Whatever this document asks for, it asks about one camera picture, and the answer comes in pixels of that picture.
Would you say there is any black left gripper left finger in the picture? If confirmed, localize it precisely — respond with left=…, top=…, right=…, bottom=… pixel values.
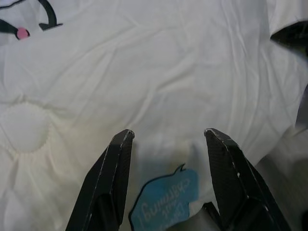
left=65, top=129, right=135, bottom=231

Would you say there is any cream cartoon print quilt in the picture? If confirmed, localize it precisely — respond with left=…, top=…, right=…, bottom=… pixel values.
left=0, top=0, right=308, bottom=231

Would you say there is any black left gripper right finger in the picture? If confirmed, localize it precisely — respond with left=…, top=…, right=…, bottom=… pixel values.
left=204, top=128, right=292, bottom=231

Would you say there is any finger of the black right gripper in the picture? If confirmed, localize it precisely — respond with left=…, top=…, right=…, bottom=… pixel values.
left=270, top=21, right=308, bottom=51

